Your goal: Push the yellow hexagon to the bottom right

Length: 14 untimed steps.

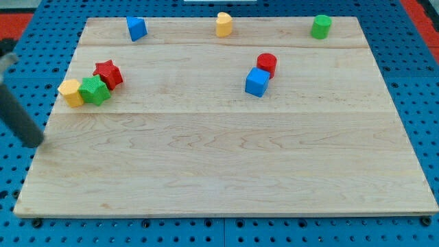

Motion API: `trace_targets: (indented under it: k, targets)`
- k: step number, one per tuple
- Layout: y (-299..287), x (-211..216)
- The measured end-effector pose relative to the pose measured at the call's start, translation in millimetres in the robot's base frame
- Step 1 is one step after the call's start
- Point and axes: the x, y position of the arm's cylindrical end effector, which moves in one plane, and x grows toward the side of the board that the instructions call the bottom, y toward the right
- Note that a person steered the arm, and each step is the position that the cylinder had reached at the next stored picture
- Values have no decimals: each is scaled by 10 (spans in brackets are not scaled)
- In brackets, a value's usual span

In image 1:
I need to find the yellow hexagon block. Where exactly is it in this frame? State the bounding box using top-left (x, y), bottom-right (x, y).
top-left (58, 79), bottom-right (84, 108)

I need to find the wooden board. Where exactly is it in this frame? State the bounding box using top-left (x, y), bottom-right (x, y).
top-left (14, 16), bottom-right (438, 218)

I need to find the blue cube block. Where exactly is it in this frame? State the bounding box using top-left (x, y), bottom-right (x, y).
top-left (245, 67), bottom-right (270, 97)

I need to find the red cylinder block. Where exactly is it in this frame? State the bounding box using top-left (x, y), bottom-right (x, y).
top-left (257, 53), bottom-right (277, 79)

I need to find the yellow heart block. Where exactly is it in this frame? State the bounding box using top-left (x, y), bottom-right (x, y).
top-left (215, 12), bottom-right (233, 38)

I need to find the red star block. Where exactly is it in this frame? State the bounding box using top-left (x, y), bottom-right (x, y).
top-left (93, 60), bottom-right (123, 91)

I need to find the blue triangular prism block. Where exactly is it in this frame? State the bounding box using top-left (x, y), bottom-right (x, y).
top-left (126, 16), bottom-right (147, 42)

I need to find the green star block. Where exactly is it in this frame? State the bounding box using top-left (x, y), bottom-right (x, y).
top-left (78, 75), bottom-right (111, 106)

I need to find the green cylinder block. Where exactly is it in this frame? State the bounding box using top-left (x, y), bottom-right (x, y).
top-left (311, 14), bottom-right (332, 40)

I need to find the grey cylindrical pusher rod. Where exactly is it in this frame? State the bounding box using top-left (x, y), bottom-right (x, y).
top-left (1, 41), bottom-right (44, 148)

